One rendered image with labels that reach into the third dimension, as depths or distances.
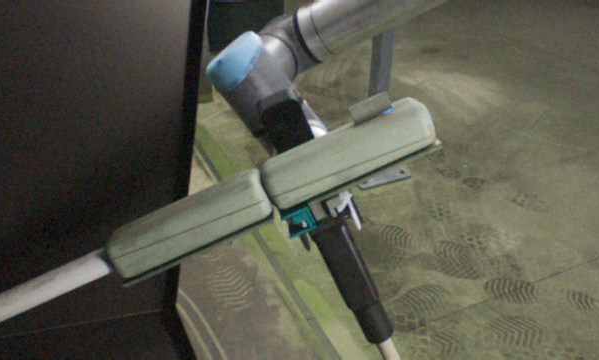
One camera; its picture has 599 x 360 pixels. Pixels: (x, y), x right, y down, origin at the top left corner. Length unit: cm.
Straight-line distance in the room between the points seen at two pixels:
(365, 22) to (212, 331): 77
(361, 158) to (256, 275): 95
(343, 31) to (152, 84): 34
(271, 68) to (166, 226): 33
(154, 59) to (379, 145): 24
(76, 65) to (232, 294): 89
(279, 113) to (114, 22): 18
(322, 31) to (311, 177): 39
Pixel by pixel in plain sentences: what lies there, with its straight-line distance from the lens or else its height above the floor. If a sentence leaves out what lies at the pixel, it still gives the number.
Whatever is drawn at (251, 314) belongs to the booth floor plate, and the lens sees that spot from 129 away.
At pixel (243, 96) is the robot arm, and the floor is 68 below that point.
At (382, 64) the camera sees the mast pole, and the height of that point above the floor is 40.
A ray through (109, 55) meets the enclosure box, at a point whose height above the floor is 80.
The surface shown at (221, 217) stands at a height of 70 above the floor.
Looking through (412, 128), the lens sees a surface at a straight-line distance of 46.
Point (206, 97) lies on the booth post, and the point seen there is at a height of 3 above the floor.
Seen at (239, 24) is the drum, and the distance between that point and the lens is 287.
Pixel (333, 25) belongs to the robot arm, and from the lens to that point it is 81.
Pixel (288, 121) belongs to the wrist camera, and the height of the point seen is 72.
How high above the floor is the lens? 97
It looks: 32 degrees down
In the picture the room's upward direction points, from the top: straight up
